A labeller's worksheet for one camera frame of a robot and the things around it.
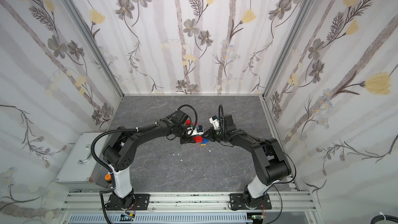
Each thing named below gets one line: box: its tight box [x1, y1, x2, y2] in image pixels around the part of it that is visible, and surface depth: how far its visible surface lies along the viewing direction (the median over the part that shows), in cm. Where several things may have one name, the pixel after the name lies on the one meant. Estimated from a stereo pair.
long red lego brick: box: [193, 136, 203, 143], surface depth 86 cm
